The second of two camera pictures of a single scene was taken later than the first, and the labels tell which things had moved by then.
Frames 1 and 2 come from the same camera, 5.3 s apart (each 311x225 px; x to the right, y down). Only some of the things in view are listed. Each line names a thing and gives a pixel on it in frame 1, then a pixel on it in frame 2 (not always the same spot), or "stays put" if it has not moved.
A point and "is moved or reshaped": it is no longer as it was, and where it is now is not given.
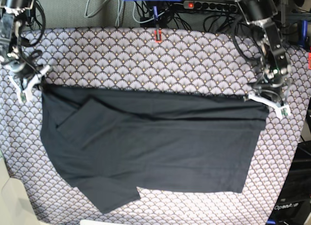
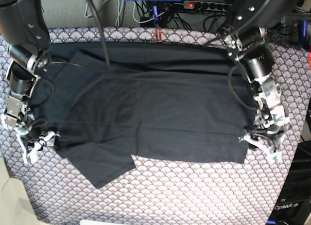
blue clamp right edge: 304,34 stays put
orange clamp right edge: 309,61 stays put
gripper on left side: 25,71 → 31,129
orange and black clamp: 158,36 stays put
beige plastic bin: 15,208 stays put
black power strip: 210,6 stays put
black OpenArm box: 294,206 stays put
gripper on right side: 272,88 → 273,132
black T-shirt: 109,143 is moved or reshaped
